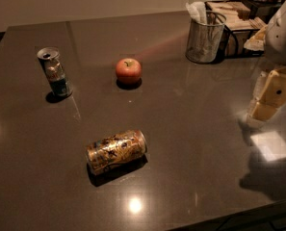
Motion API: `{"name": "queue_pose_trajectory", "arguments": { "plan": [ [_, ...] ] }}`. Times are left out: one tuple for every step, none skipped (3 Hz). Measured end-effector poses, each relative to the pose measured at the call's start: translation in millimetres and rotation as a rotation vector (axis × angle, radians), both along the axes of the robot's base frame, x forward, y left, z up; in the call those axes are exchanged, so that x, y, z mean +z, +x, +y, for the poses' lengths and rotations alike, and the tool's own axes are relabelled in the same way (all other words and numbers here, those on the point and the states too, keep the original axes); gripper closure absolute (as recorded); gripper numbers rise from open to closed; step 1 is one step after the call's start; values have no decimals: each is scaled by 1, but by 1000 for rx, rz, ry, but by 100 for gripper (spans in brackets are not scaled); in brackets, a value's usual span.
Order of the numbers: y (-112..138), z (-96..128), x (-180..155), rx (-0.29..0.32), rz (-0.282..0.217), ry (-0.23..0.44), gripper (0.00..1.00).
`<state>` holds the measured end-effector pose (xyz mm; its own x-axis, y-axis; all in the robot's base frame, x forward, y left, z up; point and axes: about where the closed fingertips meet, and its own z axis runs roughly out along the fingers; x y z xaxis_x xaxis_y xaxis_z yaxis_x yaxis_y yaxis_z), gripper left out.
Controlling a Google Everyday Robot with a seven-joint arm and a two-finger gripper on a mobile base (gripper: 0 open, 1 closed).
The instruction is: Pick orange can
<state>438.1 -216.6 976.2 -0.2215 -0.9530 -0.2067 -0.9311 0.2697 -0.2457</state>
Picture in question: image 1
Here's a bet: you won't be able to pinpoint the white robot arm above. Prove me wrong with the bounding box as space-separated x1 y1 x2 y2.
246 1 286 129

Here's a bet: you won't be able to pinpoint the orange patterned can lying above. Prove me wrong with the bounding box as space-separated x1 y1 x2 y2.
86 130 147 175

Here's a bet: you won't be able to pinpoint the green white upright can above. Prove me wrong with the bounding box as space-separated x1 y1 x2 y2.
37 47 72 98

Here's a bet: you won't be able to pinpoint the wooden condiment box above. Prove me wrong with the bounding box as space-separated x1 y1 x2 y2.
206 1 266 57

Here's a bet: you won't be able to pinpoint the dark tray rack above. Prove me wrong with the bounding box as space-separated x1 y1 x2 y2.
231 0 282 22

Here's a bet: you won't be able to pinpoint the metal mesh cup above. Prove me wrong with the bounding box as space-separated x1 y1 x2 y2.
185 11 226 64

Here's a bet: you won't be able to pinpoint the white napkins in cup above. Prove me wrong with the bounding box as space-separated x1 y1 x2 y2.
186 1 207 24

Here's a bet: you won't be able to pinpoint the red apple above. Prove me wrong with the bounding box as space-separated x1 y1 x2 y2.
116 58 142 85

